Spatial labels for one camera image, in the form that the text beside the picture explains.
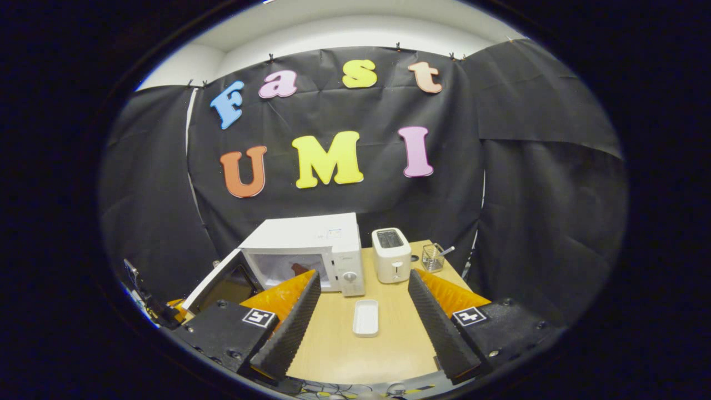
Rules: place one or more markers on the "brown meat piece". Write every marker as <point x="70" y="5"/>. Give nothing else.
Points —
<point x="300" y="269"/>

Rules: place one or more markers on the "row of black cloth clips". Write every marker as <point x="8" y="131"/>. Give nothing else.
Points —
<point x="397" y="46"/>

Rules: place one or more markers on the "white microwave oven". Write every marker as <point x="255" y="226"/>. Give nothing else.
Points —
<point x="311" y="230"/>

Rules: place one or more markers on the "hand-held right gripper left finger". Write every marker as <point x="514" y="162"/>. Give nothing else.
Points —
<point x="294" y="328"/>

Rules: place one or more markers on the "cream white toaster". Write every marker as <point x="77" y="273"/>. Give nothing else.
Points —
<point x="391" y="266"/>

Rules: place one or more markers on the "white rectangular dish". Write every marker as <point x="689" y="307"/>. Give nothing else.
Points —
<point x="365" y="318"/>

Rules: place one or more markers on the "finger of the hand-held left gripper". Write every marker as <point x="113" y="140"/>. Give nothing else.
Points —
<point x="179" y="311"/>

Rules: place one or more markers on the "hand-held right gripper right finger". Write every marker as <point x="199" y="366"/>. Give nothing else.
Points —
<point x="439" y="328"/>

